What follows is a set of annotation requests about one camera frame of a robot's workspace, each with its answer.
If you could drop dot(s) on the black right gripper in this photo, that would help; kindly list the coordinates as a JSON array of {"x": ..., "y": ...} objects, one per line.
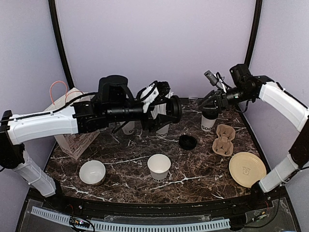
[{"x": 222, "y": 98}]

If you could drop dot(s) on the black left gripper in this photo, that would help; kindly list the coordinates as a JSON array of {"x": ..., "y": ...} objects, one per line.
[{"x": 155, "y": 124}]

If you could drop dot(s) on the white paper coffee cup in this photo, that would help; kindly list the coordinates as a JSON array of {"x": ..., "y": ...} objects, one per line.
[{"x": 207, "y": 124}]

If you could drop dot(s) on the stack of black cup lids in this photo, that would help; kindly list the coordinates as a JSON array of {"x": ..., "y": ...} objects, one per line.
[{"x": 187, "y": 142}]

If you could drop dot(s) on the stack of white paper cups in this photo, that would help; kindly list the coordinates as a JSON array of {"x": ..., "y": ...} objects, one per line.
[{"x": 128, "y": 128}]

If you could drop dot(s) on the brown cardboard cup carrier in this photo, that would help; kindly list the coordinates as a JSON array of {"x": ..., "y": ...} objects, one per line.
[{"x": 223, "y": 145}]

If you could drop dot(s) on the white paper takeout bag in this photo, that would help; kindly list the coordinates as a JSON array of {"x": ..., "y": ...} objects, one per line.
[{"x": 69, "y": 139}]

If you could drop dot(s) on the black coffee cup lid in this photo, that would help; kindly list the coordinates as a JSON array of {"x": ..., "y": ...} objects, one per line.
[{"x": 210, "y": 114}]

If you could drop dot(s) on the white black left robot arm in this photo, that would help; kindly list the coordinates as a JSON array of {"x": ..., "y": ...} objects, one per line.
[{"x": 112, "y": 103}]

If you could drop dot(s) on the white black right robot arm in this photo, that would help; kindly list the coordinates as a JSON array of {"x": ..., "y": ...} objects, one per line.
[{"x": 296, "y": 115}]

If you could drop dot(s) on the bundle of white wrapped straws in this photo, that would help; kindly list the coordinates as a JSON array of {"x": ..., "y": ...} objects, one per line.
[{"x": 159, "y": 109}]

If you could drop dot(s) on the white cup holding straws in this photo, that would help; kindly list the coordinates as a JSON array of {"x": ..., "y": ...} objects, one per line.
[{"x": 162, "y": 132}]

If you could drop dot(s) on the cream yellow plate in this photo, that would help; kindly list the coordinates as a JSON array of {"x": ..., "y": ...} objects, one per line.
[{"x": 246, "y": 169}]

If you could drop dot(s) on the white ceramic bowl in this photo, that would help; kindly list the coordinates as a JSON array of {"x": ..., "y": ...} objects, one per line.
[{"x": 92, "y": 173}]

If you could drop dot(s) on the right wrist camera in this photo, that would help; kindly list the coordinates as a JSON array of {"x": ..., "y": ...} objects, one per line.
[{"x": 216, "y": 80}]

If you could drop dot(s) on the black right frame post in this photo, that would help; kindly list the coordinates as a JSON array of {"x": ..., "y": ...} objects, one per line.
[{"x": 248, "y": 47}]

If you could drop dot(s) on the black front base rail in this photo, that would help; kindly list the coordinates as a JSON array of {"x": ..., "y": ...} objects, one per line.
[{"x": 277, "y": 212}]

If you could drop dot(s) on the white slotted cable duct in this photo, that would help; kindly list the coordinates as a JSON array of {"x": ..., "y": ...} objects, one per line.
[{"x": 132, "y": 224}]

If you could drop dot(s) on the black corner frame post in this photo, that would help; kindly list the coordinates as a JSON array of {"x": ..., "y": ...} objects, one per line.
[{"x": 59, "y": 43}]

